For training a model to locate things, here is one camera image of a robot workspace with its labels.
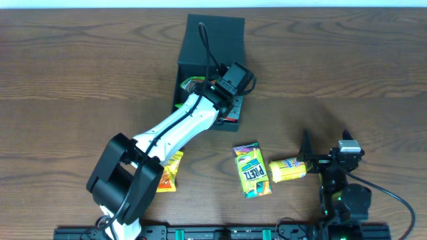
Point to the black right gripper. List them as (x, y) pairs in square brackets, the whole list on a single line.
[(323, 158)]

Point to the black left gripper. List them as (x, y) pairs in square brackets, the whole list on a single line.
[(235, 104)]

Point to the red chips can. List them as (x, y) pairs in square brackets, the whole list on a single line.
[(230, 119)]

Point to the green Haribo gummy bag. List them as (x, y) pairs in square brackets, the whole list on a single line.
[(184, 89)]

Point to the black box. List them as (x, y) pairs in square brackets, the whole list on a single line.
[(210, 46)]

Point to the green Pretz snack box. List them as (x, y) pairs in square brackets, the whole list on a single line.
[(252, 170)]

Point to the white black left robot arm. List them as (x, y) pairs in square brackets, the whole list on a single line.
[(125, 179)]

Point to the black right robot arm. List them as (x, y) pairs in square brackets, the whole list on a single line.
[(345, 206)]

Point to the yellow snack cup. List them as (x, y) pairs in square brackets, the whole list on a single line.
[(287, 169)]

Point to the yellow Julie's snack packet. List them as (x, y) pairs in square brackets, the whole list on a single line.
[(168, 180)]

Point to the black mounting rail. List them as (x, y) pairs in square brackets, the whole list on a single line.
[(284, 231)]

